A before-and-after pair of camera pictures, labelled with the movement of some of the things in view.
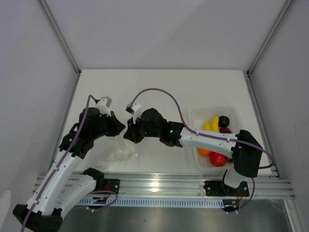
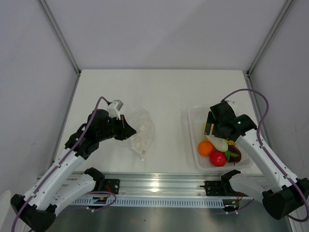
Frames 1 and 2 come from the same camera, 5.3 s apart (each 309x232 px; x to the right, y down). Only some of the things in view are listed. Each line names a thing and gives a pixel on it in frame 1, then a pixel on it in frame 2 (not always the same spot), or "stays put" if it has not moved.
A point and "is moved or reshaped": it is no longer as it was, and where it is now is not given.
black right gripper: [132, 133] to [211, 120]
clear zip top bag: [121, 149] is moved or reshaped
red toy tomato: [217, 159] stays put
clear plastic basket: [197, 116] stays put
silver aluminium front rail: [268, 186] stays put
